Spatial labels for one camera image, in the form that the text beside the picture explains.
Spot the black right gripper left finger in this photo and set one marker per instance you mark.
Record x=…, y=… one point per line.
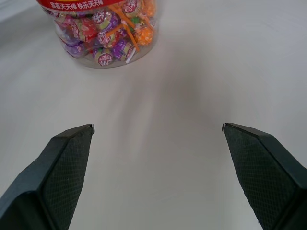
x=48, y=177

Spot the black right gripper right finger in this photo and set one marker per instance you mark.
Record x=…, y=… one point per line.
x=263, y=172

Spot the purple wrapped lollipop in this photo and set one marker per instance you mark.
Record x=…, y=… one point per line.
x=105, y=38
x=109, y=21
x=74, y=49
x=122, y=49
x=105, y=59

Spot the red wrapped lollipop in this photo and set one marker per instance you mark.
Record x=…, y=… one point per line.
x=83, y=30

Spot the clear plastic lollipop jar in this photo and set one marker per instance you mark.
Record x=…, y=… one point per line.
x=72, y=21

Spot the orange wrapped lollipop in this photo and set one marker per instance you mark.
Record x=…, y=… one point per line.
x=144, y=36
x=150, y=7

